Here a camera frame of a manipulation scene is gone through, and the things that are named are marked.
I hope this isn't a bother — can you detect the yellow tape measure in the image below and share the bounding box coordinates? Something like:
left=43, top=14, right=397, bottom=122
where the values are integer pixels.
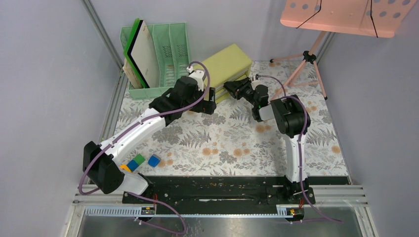
left=120, top=164, right=132, bottom=173

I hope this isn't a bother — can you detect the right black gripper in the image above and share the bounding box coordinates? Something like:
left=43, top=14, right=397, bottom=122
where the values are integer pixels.
left=223, top=77, right=258, bottom=107

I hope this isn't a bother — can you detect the green clip file folder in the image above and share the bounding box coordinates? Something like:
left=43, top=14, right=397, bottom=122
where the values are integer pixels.
left=124, top=18, right=149, bottom=88

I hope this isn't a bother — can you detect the mint green file organizer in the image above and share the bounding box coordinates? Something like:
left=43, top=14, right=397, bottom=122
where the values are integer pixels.
left=120, top=23, right=190, bottom=100

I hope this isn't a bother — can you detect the green small block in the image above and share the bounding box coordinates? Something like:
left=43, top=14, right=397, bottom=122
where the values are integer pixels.
left=133, top=154, right=145, bottom=165

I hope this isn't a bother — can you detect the green Treehouse book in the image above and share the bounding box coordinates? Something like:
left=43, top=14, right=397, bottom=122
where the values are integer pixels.
left=123, top=64, right=138, bottom=89

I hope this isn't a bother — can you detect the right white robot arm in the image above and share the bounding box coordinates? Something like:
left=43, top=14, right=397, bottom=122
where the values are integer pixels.
left=223, top=78, right=311, bottom=183

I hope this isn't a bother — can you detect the white perforated board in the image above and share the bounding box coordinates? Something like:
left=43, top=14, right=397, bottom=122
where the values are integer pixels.
left=132, top=21, right=160, bottom=88

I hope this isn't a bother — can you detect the aluminium rail frame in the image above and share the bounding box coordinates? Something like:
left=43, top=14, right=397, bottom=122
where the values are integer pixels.
left=67, top=0, right=131, bottom=237

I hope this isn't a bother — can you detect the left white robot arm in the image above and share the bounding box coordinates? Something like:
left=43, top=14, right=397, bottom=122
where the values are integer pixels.
left=78, top=66, right=216, bottom=203

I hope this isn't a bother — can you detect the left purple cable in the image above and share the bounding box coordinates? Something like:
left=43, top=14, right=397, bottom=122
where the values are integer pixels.
left=78, top=61, right=211, bottom=196

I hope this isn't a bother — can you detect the small blue cap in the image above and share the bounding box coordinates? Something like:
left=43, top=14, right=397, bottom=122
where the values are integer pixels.
left=148, top=154, right=161, bottom=167

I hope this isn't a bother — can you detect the blue block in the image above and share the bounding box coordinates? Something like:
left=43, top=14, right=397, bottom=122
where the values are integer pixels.
left=126, top=160, right=139, bottom=172

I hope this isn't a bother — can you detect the yellow-green drawer cabinet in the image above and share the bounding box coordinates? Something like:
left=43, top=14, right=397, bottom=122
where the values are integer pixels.
left=202, top=43, right=252, bottom=104

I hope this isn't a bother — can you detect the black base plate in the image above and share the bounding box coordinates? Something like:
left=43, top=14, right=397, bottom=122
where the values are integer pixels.
left=90, top=175, right=351, bottom=216

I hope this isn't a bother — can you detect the floral table mat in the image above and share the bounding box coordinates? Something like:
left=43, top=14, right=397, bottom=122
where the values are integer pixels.
left=122, top=65, right=349, bottom=176

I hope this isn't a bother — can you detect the pink music stand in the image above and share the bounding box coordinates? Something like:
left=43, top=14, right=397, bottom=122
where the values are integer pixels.
left=269, top=0, right=419, bottom=116

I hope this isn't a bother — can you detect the purple cartoon book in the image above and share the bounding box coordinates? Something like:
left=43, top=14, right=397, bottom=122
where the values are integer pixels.
left=124, top=60, right=143, bottom=89

